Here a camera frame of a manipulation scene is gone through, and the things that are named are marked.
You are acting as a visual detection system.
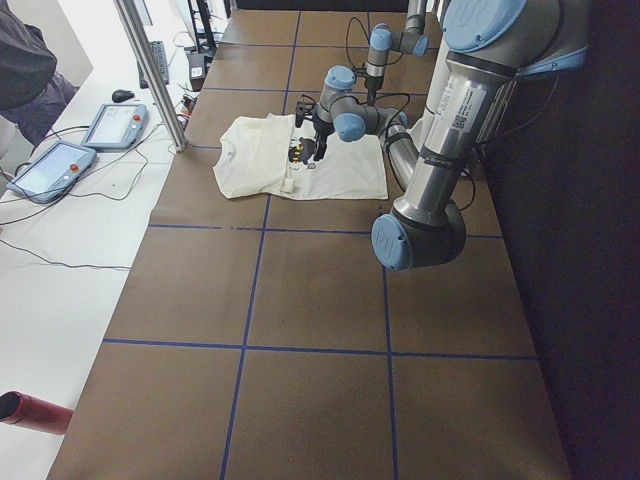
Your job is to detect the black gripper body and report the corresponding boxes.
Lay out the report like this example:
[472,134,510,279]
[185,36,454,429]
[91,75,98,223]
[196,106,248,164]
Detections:
[365,75,383,98]
[312,112,333,145]

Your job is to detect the cream long-sleeve cat shirt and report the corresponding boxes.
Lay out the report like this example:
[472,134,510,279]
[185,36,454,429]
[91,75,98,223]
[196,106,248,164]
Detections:
[213,114,388,200]

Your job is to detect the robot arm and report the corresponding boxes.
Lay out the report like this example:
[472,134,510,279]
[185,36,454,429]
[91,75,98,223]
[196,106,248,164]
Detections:
[296,1,591,271]
[364,0,429,106]

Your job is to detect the person in dark clothes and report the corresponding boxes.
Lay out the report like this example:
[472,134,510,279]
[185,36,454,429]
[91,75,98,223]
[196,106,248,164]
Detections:
[1,1,77,146]

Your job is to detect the black box on desk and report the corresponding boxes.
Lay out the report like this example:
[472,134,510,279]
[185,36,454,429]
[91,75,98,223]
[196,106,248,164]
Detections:
[187,52,207,92]

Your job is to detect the black keyboard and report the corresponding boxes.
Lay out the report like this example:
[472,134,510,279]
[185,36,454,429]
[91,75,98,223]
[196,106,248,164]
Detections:
[137,40,170,89]

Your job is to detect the far teach pendant tablet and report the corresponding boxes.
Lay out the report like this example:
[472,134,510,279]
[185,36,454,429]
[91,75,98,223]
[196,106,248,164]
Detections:
[81,103,148,151]

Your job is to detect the teach pendant tablet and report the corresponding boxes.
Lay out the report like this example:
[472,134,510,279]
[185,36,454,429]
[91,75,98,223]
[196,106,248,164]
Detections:
[81,103,148,151]
[7,141,97,204]

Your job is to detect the blue tape grid lines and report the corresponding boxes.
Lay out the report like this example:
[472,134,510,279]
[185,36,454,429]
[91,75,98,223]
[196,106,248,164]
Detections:
[102,9,540,480]

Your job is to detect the black computer mouse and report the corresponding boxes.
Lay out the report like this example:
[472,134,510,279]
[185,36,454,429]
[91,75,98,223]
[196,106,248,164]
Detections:
[111,89,135,103]

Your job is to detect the near teach pendant tablet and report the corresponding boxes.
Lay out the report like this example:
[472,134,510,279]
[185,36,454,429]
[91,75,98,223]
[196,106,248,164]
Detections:
[7,141,97,204]

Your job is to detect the red cylinder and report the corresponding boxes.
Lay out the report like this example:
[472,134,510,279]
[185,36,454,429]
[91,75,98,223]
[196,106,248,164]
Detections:
[1,391,74,435]

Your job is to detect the aluminium frame post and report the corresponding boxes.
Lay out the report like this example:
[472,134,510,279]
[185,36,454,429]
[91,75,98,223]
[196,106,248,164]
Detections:
[114,0,187,152]

